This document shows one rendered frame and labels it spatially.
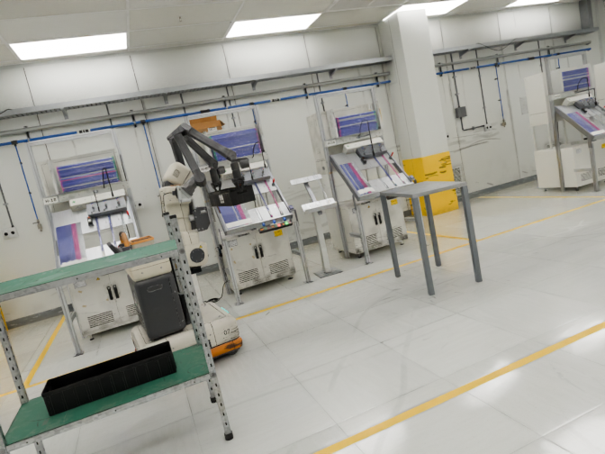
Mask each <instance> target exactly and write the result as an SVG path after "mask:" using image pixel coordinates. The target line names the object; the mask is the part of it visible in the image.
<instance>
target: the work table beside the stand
mask: <svg viewBox="0 0 605 454"><path fill-rule="evenodd" d="M458 187H460V189H461V196H462V201H463V207H464V212H465V222H466V229H467V234H468V240H469V245H470V251H471V256H472V262H473V268H474V278H475V282H478V283H479V282H482V281H483V279H482V273H481V267H480V261H479V256H478V250H477V244H476V238H475V233H474V222H473V216H472V211H471V205H470V199H469V194H468V188H467V183H466V182H451V181H424V182H420V183H417V184H412V185H408V186H402V187H397V188H394V189H390V190H386V191H382V192H379V193H380V197H381V203H382V207H383V212H384V221H385V226H386V231H387V236H388V241H389V246H390V251H391V255H392V260H393V269H394V274H395V277H400V276H401V273H400V269H399V263H398V259H397V254H396V248H395V244H394V239H393V230H392V225H391V220H390V215H389V210H388V205H387V201H386V196H397V197H407V198H411V203H412V208H413V213H414V218H415V223H416V229H417V233H418V239H419V244H420V254H421V258H422V264H423V268H424V274H425V279H426V284H427V289H428V294H429V295H434V294H435V291H434V286H433V280H432V275H431V270H430V264H429V255H428V250H427V245H426V240H425V234H424V230H423V224H422V219H421V214H420V204H419V199H418V197H420V196H424V201H425V206H426V212H427V216H428V222H429V232H430V237H431V242H432V248H433V252H434V258H435V263H436V266H437V267H440V266H441V260H440V255H439V250H438V240H437V234H436V229H435V224H434V219H433V213H432V208H431V202H430V198H429V195H431V194H435V193H438V192H442V191H446V190H449V189H454V188H458Z"/></svg>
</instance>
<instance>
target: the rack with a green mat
mask: <svg viewBox="0 0 605 454"><path fill-rule="evenodd" d="M163 215H164V219H165V223H166V226H167V232H168V236H169V241H162V242H159V243H155V244H151V245H148V246H144V247H140V248H137V249H133V250H126V251H123V252H120V253H116V254H113V255H109V256H105V257H101V258H98V259H91V260H88V261H84V262H80V263H77V264H73V265H69V266H65V267H62V268H55V269H52V270H48V271H44V272H41V273H37V274H33V275H29V276H26V277H19V278H16V279H12V280H8V281H4V282H1V283H0V303H1V302H4V301H8V300H11V299H15V298H18V297H22V296H25V295H31V294H35V293H39V292H41V291H45V290H49V289H52V288H56V287H59V286H65V285H69V284H72V283H76V282H79V281H83V280H87V279H89V278H93V277H100V276H102V275H106V274H110V273H113V272H117V271H120V270H124V269H127V268H134V267H137V266H140V265H144V264H148V263H150V262H154V261H158V260H162V259H167V258H171V257H175V261H176V267H177V271H178V274H179V277H180V281H181V285H182V288H183V292H184V295H185V301H186V305H187V309H188V312H189V316H190V319H191V323H192V326H193V330H194V336H195V340H196V343H197V344H195V345H193V346H190V347H187V348H184V349H181V350H177V351H174V352H173V356H174V359H175V363H176V373H174V374H171V375H168V376H165V377H161V378H158V379H156V380H153V381H150V382H148V383H145V384H142V385H139V386H135V387H133V388H130V389H127V390H124V391H121V392H119V393H117V394H114V395H109V396H107V397H104V398H101V399H98V400H96V401H93V402H91V403H88V404H83V405H80V406H78V407H76V408H73V409H70V410H67V411H65V412H62V413H58V414H55V415H52V416H49V413H48V410H47V408H46V405H45V403H44V400H43V397H41V396H39V397H36V398H33V399H31V400H29V398H28V395H27V393H26V390H25V387H24V383H23V379H22V376H21V373H20V370H19V368H18V365H17V362H16V358H15V355H14V351H13V348H12V345H11V342H10V340H9V337H8V334H7V330H6V328H5V323H4V320H3V317H2V315H1V312H0V341H1V343H2V347H3V350H4V353H5V357H6V360H7V363H8V366H9V368H10V371H11V374H12V377H13V380H14V385H15V388H16V391H17V394H18V396H19V399H20V402H21V407H20V409H19V410H18V412H17V414H16V415H15V417H14V420H13V422H12V423H11V425H10V427H9V429H8V431H7V433H6V435H4V432H3V429H2V426H1V424H0V454H11V453H10V451H13V450H16V449H19V448H22V447H25V446H28V445H31V444H33V443H34V446H35V449H36V451H37V454H46V451H45V449H44V446H43V443H42V440H45V439H47V438H50V437H52V436H55V435H58V434H61V433H62V432H65V431H70V430H72V429H75V428H77V427H80V426H82V425H85V424H88V423H90V422H94V421H97V420H100V419H102V418H104V417H107V416H110V415H112V414H115V413H119V412H121V411H124V410H127V409H130V408H132V407H134V406H137V405H140V404H144V403H146V402H149V401H152V400H154V399H157V398H160V397H162V396H164V395H169V394H172V393H174V392H176V391H179V390H182V389H184V388H187V387H189V386H193V385H196V384H199V383H202V382H203V381H206V382H207V386H208V389H209V392H210V399H211V403H212V404H214V403H216V402H217V405H218V408H219V412H220V416H221V422H222V425H223V429H224V436H225V440H232V439H233V433H232V430H231V429H230V423H229V419H228V415H227V412H226V408H225V404H224V402H223V398H222V394H221V388H220V384H219V380H218V377H217V373H216V369H215V366H214V362H213V359H212V353H211V349H210V345H209V341H208V338H207V334H206V330H205V327H204V323H203V317H202V314H201V310H200V306H199V303H198V299H197V295H196V292H195V288H194V281H193V278H192V275H191V271H190V268H189V264H188V260H187V256H186V253H185V246H184V243H183V239H182V235H181V232H180V229H179V225H178V221H177V218H176V214H172V215H169V212H165V213H163Z"/></svg>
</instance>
